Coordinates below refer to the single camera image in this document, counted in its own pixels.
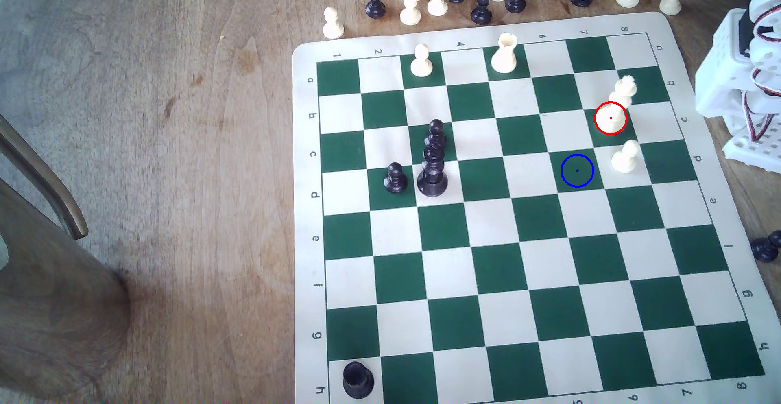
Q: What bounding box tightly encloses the white chess king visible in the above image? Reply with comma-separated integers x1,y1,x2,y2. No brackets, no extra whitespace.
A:
595,76,639,135

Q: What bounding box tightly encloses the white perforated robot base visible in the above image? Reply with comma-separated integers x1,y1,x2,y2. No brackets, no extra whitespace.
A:
722,117,781,176

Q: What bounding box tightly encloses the black chess queen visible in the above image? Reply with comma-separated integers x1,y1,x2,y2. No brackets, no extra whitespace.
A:
417,142,449,198

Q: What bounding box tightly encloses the green white chess mat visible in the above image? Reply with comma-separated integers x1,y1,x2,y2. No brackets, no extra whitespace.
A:
292,11,781,404

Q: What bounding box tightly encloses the brushed metal cup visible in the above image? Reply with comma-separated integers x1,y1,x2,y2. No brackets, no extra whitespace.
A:
0,114,132,400

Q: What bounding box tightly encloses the black pawn off board right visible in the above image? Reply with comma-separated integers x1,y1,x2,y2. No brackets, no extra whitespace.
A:
750,230,781,263

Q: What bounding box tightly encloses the red black white servo cable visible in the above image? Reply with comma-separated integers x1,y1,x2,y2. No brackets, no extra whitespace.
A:
740,20,781,145

